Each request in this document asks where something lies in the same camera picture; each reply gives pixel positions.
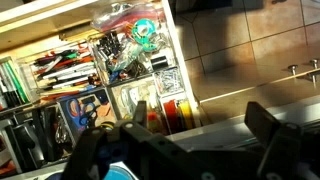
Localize clear tray of pens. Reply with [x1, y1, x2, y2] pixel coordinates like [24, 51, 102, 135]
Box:
[17, 40, 101, 101]

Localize mesh tray with scissors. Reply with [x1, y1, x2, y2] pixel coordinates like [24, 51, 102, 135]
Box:
[58, 88, 116, 145]

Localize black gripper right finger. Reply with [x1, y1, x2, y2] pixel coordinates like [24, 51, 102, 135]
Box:
[244, 101, 281, 147]

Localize box of paper clips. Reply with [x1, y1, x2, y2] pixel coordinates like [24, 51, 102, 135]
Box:
[154, 68, 183, 95]

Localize green markers in tray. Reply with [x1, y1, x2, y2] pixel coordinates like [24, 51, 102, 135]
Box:
[0, 57, 29, 108]

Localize blue handled scissors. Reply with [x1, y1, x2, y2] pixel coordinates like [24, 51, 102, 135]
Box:
[67, 99, 97, 129]

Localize metal cabinet knob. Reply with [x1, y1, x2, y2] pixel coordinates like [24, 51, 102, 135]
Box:
[309, 59, 319, 69]
[288, 64, 298, 76]

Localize red and yellow packets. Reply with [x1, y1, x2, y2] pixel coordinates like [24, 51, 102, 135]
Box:
[163, 100, 194, 134]

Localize black stapler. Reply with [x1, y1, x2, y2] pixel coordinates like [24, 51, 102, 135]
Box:
[5, 123, 44, 172]

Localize mesh tray with tape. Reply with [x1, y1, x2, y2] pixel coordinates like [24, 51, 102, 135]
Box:
[109, 77, 161, 120]

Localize clear plastic zip bag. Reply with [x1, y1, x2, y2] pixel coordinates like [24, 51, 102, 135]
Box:
[91, 3, 164, 32]

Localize black binder clips pile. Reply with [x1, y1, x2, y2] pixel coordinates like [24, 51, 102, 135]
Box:
[98, 31, 121, 57]

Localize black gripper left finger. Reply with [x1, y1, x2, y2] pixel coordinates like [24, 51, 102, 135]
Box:
[133, 101, 147, 127]

